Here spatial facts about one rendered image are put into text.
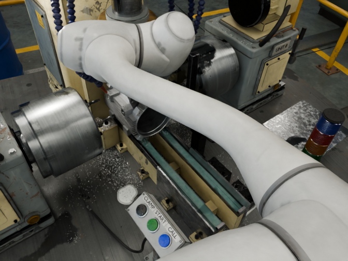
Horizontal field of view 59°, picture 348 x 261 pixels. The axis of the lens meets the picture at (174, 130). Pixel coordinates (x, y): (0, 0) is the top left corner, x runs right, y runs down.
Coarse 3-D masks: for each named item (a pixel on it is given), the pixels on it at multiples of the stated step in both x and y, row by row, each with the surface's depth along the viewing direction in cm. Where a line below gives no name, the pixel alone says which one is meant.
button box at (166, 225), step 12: (144, 192) 81; (132, 204) 81; (144, 204) 80; (156, 204) 80; (132, 216) 80; (144, 216) 79; (156, 216) 77; (168, 216) 80; (144, 228) 77; (168, 228) 75; (156, 240) 75; (180, 240) 73; (156, 252) 74; (168, 252) 73
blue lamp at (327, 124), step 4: (320, 120) 87; (324, 120) 85; (316, 124) 89; (320, 124) 87; (324, 124) 86; (328, 124) 85; (332, 124) 84; (336, 124) 84; (340, 124) 84; (320, 128) 88; (324, 128) 86; (328, 128) 86; (332, 128) 85; (336, 128) 85; (324, 132) 87; (328, 132) 86; (332, 132) 86; (336, 132) 87
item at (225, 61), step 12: (204, 36) 126; (216, 36) 126; (192, 48) 115; (204, 48) 116; (216, 48) 117; (228, 48) 121; (204, 60) 113; (216, 60) 116; (228, 60) 118; (180, 72) 122; (204, 72) 113; (216, 72) 116; (228, 72) 119; (180, 84) 126; (204, 84) 114; (216, 84) 117; (228, 84) 122; (216, 96) 125
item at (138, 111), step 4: (108, 84) 112; (112, 88) 113; (136, 108) 102; (140, 108) 104; (136, 112) 102; (140, 112) 103; (168, 124) 118; (136, 136) 111; (140, 136) 111; (140, 140) 112
